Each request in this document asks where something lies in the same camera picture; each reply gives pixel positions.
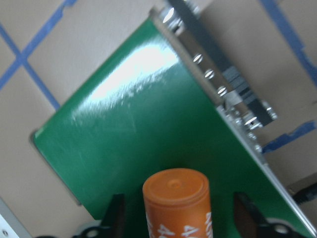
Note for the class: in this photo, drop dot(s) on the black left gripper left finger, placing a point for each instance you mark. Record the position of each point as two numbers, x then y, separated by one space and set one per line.
113 222

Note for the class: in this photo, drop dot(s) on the orange cylinder with white text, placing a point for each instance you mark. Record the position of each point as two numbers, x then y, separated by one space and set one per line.
178 204

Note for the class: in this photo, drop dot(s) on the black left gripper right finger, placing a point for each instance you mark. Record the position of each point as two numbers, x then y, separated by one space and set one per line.
247 217

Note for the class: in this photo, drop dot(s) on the green conveyor belt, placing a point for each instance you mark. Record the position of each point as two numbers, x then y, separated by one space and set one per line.
219 91

